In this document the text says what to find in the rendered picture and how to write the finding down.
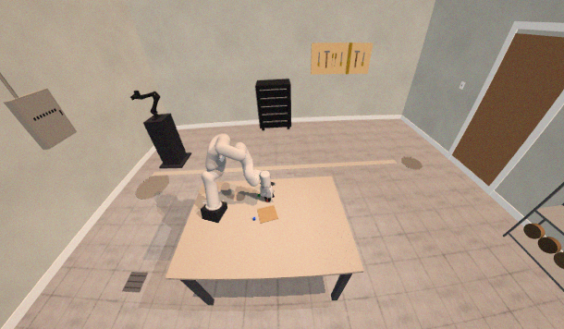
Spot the tan mat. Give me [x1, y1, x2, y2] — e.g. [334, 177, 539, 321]
[257, 205, 278, 223]

